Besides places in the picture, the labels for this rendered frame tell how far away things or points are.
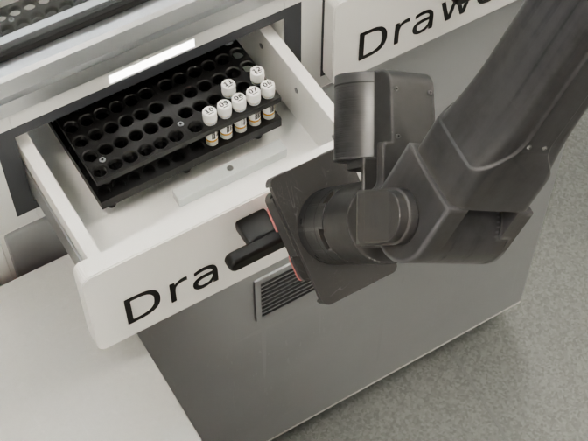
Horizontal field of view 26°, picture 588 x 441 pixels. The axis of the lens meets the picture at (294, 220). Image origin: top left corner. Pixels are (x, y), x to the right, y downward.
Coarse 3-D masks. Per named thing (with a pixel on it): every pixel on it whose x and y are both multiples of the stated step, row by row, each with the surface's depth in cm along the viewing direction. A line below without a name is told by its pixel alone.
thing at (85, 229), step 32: (256, 32) 116; (256, 64) 119; (288, 64) 112; (288, 96) 116; (320, 96) 110; (288, 128) 116; (320, 128) 112; (32, 160) 106; (64, 160) 114; (224, 160) 114; (288, 160) 114; (32, 192) 111; (64, 192) 112; (160, 192) 112; (64, 224) 104; (96, 224) 110; (128, 224) 110
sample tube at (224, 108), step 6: (222, 102) 108; (228, 102) 108; (222, 108) 107; (228, 108) 107; (222, 114) 108; (228, 114) 108; (228, 126) 109; (222, 132) 110; (228, 132) 110; (228, 138) 111
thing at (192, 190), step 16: (272, 144) 113; (240, 160) 112; (256, 160) 112; (272, 160) 113; (208, 176) 111; (224, 176) 111; (240, 176) 112; (176, 192) 110; (192, 192) 110; (208, 192) 111
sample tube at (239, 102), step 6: (234, 96) 108; (240, 96) 108; (234, 102) 108; (240, 102) 108; (246, 102) 108; (234, 108) 108; (240, 108) 108; (246, 120) 110; (234, 126) 111; (240, 126) 110; (246, 126) 111; (240, 132) 111
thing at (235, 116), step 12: (276, 96) 110; (216, 108) 109; (252, 108) 109; (264, 108) 109; (192, 120) 108; (228, 120) 108; (240, 120) 109; (168, 132) 107; (180, 132) 107; (192, 132) 107; (204, 132) 107; (144, 144) 107; (168, 144) 107; (180, 144) 107; (120, 156) 106; (144, 156) 106; (156, 156) 106; (96, 168) 106; (108, 168) 105; (120, 168) 105; (132, 168) 106; (96, 180) 104; (108, 180) 105
